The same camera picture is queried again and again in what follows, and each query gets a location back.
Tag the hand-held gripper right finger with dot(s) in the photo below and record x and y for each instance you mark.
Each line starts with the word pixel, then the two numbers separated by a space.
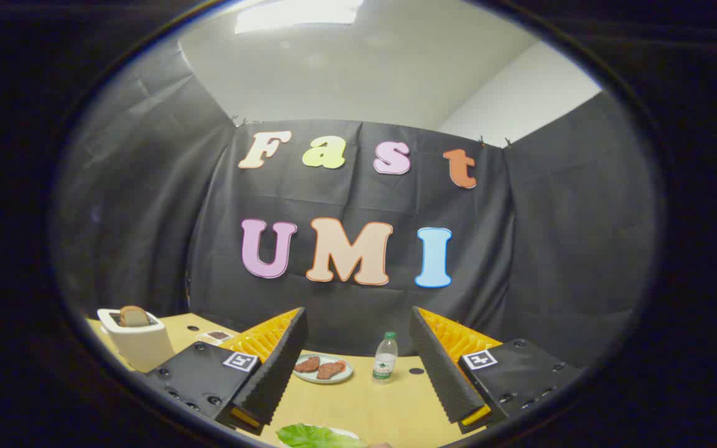
pixel 439 364

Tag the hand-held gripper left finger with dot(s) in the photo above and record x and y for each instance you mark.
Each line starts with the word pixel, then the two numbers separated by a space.
pixel 281 364

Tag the green lettuce leaf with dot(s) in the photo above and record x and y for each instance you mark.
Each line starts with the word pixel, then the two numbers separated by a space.
pixel 315 437

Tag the plain bread slice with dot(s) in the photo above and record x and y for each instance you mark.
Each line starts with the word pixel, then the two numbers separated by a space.
pixel 134 316

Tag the brown meat patty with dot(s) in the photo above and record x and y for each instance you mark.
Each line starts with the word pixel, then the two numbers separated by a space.
pixel 306 364
pixel 331 370

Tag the clear water bottle green label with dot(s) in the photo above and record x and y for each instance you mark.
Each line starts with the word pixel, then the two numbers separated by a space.
pixel 385 361

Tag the pale green plate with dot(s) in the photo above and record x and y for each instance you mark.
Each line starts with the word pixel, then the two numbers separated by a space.
pixel 347 372

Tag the white divided condiment dish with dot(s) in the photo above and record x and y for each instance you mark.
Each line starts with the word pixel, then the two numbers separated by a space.
pixel 215 336

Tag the black backdrop cloth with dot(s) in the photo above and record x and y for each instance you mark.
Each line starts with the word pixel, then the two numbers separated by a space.
pixel 346 311

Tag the white plate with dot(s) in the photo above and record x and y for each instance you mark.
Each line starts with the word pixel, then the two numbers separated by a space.
pixel 345 432

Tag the white toaster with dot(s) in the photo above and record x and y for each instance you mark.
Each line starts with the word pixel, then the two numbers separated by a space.
pixel 144 345

